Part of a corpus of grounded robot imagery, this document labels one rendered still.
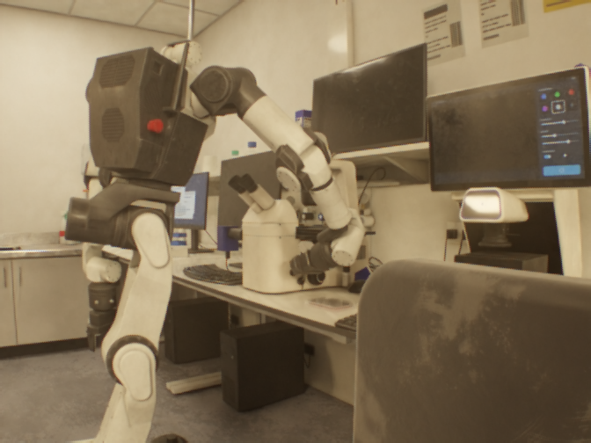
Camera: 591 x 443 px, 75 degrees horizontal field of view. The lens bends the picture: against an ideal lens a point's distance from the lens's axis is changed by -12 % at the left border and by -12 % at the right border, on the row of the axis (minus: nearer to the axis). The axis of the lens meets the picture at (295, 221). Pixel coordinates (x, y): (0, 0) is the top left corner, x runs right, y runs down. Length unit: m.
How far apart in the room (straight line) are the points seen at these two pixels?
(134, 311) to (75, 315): 2.16
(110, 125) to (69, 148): 2.75
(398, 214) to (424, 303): 1.56
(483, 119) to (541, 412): 0.91
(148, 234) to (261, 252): 0.41
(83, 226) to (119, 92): 0.34
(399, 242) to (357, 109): 0.63
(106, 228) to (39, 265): 2.12
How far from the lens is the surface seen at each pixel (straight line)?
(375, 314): 0.47
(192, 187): 2.75
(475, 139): 1.17
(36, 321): 3.30
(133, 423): 1.28
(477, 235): 1.28
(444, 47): 2.10
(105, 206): 1.13
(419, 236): 1.90
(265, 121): 1.04
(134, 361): 1.17
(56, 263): 3.24
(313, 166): 1.05
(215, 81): 1.04
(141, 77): 1.06
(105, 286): 1.40
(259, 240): 1.37
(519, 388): 0.36
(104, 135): 1.15
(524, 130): 1.12
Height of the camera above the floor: 1.01
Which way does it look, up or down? 1 degrees down
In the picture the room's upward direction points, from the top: straight up
